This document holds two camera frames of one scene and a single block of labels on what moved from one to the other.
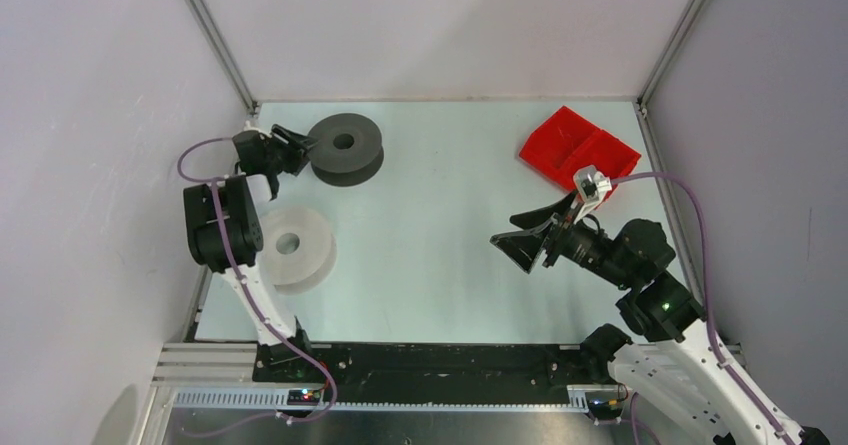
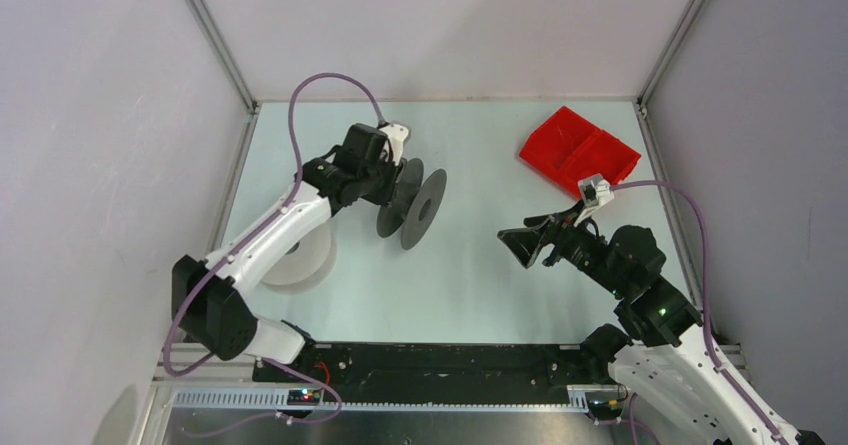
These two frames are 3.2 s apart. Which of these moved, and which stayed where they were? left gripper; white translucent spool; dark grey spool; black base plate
Moved: dark grey spool; left gripper
Stayed: white translucent spool; black base plate
